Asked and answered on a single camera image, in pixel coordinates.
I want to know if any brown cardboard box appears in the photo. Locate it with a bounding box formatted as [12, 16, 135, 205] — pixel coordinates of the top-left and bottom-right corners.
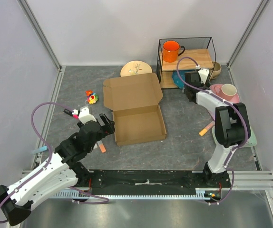
[103, 73, 167, 146]

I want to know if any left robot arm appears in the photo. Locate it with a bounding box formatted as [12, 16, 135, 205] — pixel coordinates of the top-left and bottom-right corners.
[0, 114, 115, 226]

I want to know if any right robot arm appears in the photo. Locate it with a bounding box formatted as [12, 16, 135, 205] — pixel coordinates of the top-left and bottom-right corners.
[182, 71, 251, 187]

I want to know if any orange highlighter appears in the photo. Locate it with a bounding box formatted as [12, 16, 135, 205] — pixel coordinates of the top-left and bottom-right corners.
[97, 141, 107, 153]

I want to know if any blue dotted plate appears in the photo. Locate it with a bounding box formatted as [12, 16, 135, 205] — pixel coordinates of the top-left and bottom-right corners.
[172, 71, 187, 89]

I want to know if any pink black highlighter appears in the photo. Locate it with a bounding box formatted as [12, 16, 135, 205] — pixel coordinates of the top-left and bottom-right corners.
[63, 109, 79, 119]

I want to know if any beige ceramic cup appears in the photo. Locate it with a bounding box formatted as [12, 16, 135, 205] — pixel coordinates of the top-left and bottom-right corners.
[210, 62, 222, 80]

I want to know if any orange mug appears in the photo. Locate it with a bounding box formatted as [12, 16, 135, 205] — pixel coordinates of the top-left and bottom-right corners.
[162, 40, 185, 63]

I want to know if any pink cup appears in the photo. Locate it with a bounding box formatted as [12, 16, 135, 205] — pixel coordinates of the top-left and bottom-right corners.
[212, 84, 237, 99]

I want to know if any small orange toy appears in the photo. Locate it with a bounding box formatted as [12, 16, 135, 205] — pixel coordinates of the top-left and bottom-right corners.
[85, 90, 93, 97]

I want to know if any pink saucer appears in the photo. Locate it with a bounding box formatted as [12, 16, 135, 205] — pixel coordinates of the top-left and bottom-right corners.
[210, 85, 240, 103]

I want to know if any light blue highlighter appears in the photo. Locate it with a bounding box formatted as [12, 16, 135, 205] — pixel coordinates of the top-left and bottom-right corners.
[32, 146, 48, 154]

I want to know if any peach highlighter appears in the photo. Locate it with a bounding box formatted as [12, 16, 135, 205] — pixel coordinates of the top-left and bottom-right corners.
[199, 121, 215, 136]

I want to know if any cream bird plate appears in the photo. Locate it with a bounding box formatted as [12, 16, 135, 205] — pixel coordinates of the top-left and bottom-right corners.
[120, 60, 152, 77]

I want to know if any mint green square plate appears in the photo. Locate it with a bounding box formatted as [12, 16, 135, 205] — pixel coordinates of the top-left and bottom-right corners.
[212, 127, 257, 148]

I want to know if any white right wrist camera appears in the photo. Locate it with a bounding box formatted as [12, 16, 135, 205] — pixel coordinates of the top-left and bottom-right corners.
[197, 68, 210, 85]

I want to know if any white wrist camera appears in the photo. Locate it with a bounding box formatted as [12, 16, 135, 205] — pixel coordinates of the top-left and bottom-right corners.
[78, 106, 97, 124]
[197, 68, 210, 85]

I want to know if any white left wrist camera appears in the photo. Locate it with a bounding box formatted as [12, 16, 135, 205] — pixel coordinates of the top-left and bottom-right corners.
[78, 106, 97, 124]

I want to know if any black wire wooden shelf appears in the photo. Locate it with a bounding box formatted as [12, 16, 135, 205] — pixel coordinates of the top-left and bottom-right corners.
[156, 37, 216, 89]

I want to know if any yellow flower keychain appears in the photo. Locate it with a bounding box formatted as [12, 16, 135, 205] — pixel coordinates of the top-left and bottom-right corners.
[85, 93, 99, 105]

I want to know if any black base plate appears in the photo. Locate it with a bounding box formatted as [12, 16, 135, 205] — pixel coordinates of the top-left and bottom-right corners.
[75, 170, 231, 190]

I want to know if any grey cable duct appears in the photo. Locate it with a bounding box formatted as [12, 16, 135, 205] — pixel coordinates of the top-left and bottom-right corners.
[50, 189, 221, 200]

